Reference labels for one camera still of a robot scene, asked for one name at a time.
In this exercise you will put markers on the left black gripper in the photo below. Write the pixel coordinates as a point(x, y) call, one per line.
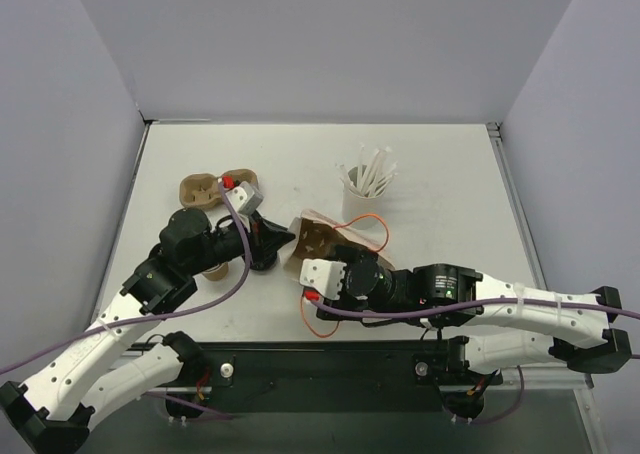
point(256, 236)

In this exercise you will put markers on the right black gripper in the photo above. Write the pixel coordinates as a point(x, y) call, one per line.
point(338, 256)

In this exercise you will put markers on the paper takeout bag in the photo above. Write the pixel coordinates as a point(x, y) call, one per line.
point(292, 266)

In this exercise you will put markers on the stack of brown paper cups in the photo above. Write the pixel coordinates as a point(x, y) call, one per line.
point(217, 273)

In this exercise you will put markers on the brown cardboard cup carrier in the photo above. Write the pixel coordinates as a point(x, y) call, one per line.
point(201, 191)

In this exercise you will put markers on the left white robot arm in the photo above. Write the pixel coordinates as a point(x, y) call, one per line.
point(55, 410)

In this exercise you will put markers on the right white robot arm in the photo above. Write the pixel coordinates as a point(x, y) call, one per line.
point(534, 326)

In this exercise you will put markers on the stack of black lids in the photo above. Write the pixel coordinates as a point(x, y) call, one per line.
point(264, 264)

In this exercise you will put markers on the white straw holder cup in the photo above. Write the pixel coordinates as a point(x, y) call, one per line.
point(354, 205)

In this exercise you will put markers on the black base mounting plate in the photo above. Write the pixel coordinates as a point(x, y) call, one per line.
point(400, 376)

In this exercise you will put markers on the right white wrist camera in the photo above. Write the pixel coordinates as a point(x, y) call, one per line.
point(324, 276)

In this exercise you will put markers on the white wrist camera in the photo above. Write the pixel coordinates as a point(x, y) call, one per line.
point(324, 276)
point(243, 197)

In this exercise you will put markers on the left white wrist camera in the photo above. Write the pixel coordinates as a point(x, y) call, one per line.
point(243, 197)

